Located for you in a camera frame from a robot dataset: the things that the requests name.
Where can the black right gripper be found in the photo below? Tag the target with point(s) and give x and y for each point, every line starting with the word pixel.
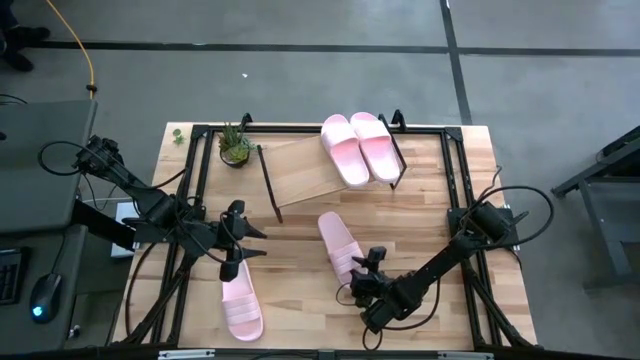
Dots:
pixel 372 287

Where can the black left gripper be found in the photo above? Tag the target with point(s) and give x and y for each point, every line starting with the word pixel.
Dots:
pixel 232 242

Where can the pink rubber slide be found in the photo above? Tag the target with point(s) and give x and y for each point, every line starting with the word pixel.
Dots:
pixel 380 150
pixel 342 150
pixel 242 310
pixel 337 235

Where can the wooden shelf with black frame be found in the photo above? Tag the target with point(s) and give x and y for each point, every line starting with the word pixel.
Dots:
pixel 300 172

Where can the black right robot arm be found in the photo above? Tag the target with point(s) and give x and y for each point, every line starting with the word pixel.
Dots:
pixel 430 272

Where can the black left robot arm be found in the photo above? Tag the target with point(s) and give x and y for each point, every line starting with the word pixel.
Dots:
pixel 150 200

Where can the potted succulent in black pot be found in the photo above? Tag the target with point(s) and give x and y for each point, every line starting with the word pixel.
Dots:
pixel 235 150

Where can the white control box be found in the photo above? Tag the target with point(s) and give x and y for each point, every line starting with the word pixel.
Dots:
pixel 125 210

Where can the black computer mouse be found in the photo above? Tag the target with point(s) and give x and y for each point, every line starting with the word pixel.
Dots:
pixel 46 295

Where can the grey side desk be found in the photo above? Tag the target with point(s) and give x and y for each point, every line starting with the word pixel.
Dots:
pixel 45 165

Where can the black keyboard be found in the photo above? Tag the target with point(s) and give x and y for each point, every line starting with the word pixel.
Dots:
pixel 10 277

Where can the dark grey metal stand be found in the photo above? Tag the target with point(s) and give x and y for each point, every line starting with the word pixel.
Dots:
pixel 605 200

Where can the person's shoe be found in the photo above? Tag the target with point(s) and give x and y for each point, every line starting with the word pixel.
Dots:
pixel 17 61
pixel 25 36

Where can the black aluminium rig frame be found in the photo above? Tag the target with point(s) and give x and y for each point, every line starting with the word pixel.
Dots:
pixel 200 132

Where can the silver metal bracket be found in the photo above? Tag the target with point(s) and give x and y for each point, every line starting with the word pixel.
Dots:
pixel 185 354
pixel 465 355

